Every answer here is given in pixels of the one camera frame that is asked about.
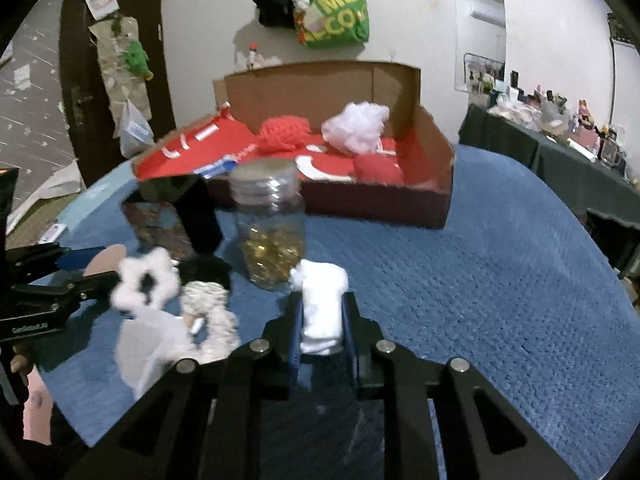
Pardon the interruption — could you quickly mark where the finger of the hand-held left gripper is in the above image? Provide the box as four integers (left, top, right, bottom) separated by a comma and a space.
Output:
12, 270, 121, 307
7, 242, 108, 276

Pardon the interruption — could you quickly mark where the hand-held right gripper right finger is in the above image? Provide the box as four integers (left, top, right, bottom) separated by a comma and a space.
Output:
342, 290, 581, 480

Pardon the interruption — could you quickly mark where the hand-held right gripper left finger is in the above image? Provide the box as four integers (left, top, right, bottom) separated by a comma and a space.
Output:
65, 290, 306, 480

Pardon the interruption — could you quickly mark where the beige round powder puff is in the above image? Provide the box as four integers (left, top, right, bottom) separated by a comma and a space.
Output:
82, 244, 130, 277

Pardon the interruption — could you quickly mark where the white sock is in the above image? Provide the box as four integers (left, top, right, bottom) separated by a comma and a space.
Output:
289, 259, 349, 356

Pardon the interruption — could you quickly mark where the white fluffy scrunchie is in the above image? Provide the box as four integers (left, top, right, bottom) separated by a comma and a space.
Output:
111, 247, 181, 311

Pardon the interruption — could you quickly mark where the cream crochet scrunchie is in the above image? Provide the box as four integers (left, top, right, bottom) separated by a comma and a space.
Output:
179, 280, 242, 363

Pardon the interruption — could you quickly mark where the thin white cloth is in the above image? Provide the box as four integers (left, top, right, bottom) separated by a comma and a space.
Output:
116, 307, 201, 401

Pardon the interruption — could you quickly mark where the black fluffy scrunchie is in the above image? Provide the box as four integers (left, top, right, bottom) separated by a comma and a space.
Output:
179, 256, 233, 301

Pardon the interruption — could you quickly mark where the red foam mesh net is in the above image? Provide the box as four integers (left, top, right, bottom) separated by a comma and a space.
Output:
257, 116, 312, 153

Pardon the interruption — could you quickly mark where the white mesh bath loofah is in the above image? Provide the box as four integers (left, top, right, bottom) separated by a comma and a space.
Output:
321, 101, 391, 156

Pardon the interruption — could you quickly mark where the cardboard box with red lining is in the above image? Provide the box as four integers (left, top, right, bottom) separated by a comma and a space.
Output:
131, 60, 457, 231

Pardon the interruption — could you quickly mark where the person's left hand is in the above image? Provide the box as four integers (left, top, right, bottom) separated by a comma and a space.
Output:
10, 344, 38, 386

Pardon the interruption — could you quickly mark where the light blue sheet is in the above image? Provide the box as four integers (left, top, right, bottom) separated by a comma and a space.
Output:
55, 180, 131, 233

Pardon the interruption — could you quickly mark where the pink cloth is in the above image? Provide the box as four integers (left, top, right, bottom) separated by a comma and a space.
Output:
20, 370, 56, 446

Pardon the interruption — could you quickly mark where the white paper sheet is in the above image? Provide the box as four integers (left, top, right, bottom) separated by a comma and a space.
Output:
7, 157, 83, 233

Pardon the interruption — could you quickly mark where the glass jar with gold contents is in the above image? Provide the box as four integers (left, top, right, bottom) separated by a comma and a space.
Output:
229, 159, 307, 291

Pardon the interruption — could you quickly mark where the black rectangular case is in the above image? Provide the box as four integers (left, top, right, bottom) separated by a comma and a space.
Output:
121, 175, 225, 262

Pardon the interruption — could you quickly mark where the blue textured blanket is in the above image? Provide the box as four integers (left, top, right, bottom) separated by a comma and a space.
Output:
30, 145, 640, 480

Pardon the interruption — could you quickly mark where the clear plastic bag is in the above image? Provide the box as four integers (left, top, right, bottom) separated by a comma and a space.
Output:
119, 99, 155, 158

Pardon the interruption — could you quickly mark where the hanging patterned organizer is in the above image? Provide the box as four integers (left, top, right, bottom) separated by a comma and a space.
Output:
90, 14, 152, 121

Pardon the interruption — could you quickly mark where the green plush toy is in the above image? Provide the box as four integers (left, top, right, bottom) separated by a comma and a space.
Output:
124, 40, 155, 80

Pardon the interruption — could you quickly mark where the dark wooden door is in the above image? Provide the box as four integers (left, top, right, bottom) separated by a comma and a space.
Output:
59, 0, 178, 161

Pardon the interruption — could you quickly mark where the table with dark green cloth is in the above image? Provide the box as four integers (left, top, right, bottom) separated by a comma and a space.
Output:
457, 104, 640, 281

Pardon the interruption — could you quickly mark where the cosmetics clutter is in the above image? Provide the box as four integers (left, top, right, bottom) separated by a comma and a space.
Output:
464, 52, 640, 183

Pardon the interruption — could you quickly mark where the green tote bag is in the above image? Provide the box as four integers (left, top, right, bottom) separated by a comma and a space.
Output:
295, 0, 371, 50

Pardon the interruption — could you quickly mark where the white cabinet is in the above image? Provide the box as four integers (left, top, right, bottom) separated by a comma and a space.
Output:
614, 42, 640, 136

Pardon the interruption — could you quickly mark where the dark patterned suitcase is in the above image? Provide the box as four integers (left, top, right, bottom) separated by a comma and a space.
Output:
606, 12, 633, 46

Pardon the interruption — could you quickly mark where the wall mirror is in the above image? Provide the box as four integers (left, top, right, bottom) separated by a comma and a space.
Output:
452, 0, 507, 93

